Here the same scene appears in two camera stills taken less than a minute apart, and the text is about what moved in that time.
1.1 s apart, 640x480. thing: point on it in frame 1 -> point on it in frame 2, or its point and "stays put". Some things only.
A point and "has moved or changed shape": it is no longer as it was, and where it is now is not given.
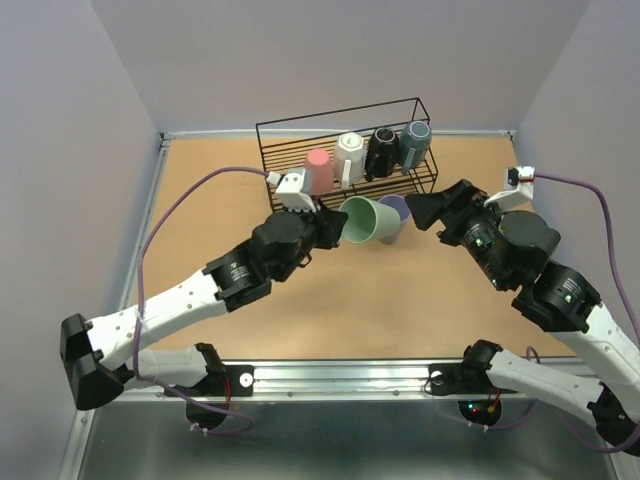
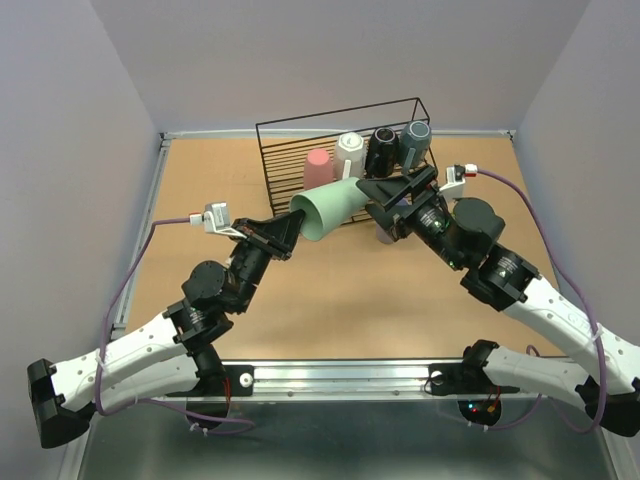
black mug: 382,152 stays put
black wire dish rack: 377,150 stays put
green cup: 368,221 has moved or changed shape
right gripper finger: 431,203 -> 393,191
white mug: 350,159 stays put
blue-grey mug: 414,144 stays put
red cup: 318,174 stays put
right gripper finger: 427,209 -> 385,218
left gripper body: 321,233 -> 256,238
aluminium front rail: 325,382 stays put
